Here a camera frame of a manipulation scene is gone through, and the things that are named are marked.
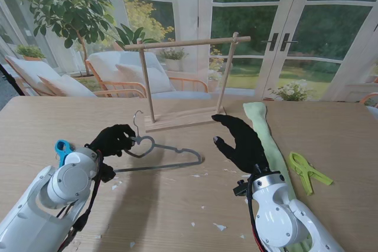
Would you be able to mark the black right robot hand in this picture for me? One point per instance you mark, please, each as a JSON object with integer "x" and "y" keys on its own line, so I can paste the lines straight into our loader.
{"x": 248, "y": 148}

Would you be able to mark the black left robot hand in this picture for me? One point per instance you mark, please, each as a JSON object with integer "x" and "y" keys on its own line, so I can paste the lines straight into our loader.
{"x": 113, "y": 140}

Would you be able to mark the light green square towel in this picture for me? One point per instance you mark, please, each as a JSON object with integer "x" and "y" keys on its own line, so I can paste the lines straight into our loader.
{"x": 268, "y": 140}

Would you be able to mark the grey heart clothes hanger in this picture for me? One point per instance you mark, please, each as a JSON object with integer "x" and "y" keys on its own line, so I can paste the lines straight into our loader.
{"x": 153, "y": 144}

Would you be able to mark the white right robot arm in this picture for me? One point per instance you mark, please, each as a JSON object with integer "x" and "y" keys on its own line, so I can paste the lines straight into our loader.
{"x": 274, "y": 216}

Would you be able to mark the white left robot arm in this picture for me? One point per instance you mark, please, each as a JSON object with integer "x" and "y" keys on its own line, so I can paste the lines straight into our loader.
{"x": 68, "y": 181}

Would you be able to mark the blue clothes peg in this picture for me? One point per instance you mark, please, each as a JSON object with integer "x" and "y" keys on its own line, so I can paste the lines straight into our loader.
{"x": 62, "y": 147}

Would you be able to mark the lime green clothes peg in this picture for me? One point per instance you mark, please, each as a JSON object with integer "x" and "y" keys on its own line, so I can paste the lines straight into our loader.
{"x": 304, "y": 172}

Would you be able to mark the wooden hanging rack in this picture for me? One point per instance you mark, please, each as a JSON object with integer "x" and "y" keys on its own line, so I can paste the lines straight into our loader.
{"x": 177, "y": 44}

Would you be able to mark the black tripod leg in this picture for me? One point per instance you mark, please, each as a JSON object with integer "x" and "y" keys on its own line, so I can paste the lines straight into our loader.
{"x": 10, "y": 79}

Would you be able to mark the printed garden room backdrop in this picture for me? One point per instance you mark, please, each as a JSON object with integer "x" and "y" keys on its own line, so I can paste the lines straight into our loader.
{"x": 251, "y": 13}

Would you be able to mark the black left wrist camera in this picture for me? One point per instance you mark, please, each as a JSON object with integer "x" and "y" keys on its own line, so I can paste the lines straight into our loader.
{"x": 107, "y": 173}

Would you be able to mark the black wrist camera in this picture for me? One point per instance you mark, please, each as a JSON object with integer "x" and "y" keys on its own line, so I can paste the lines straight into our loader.
{"x": 107, "y": 173}
{"x": 240, "y": 189}

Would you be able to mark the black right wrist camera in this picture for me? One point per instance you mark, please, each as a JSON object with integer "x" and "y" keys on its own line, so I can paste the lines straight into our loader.
{"x": 240, "y": 189}

